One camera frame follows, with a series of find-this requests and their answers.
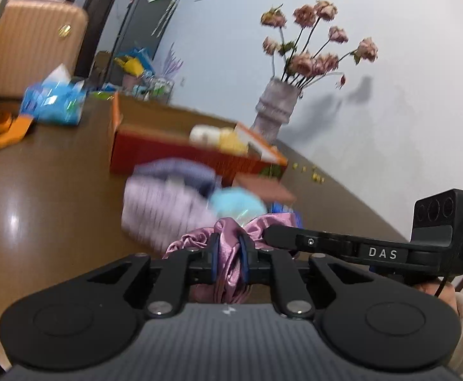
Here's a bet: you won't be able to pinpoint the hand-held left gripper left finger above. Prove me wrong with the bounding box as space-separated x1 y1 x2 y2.
86 232 221 320

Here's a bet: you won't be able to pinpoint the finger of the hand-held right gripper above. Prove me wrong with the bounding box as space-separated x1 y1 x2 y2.
263 224 353 261

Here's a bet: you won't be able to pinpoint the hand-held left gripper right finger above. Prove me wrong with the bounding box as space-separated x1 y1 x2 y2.
237 234 371 320

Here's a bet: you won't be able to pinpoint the pink satin cloth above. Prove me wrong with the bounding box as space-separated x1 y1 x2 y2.
164 213 301 306

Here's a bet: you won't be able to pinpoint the blue plastic packet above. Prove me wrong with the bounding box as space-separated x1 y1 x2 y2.
270 202 298 216

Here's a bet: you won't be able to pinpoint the light blue fluffy cloth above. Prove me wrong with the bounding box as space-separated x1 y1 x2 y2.
210 188 268 221

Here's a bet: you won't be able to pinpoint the lilac striped towel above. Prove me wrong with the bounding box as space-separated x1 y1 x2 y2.
121 177 218 249

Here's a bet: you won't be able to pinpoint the purple cloth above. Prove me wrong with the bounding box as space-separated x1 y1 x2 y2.
132 158 221 191

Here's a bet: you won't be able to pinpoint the red cardboard box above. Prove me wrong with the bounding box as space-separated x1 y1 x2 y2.
108 91 298 203

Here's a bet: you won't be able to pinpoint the person's right hand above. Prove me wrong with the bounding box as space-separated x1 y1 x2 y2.
416 280 459 314

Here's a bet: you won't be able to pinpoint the scattered yellow crumbs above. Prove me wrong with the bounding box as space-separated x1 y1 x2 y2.
291 162 325 183

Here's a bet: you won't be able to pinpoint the yellow rolled towel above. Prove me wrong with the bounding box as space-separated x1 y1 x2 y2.
218 129 250 155

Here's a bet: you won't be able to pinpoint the white rolled towel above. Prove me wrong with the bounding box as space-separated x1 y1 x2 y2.
189 125 224 145

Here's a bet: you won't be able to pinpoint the grey ribbed vase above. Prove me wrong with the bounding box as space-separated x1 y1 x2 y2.
249 77 304 144

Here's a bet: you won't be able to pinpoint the dried pink roses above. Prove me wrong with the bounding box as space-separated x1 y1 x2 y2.
260 0 379 90

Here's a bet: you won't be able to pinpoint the pile of bags and bottles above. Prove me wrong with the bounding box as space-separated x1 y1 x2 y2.
112 48 177 102

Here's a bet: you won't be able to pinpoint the blue tissue pack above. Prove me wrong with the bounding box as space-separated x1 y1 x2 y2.
21 64 88 127

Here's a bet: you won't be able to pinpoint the orange table mat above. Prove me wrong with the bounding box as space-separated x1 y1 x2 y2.
0 111 37 155

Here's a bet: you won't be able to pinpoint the grey refrigerator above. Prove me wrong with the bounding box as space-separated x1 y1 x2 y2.
110 0 185 80

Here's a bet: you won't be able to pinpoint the pink suitcase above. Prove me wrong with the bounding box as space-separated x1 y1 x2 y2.
0 0 89 98

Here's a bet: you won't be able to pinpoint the purple wall sticker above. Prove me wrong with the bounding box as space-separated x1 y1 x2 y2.
162 42 185 78

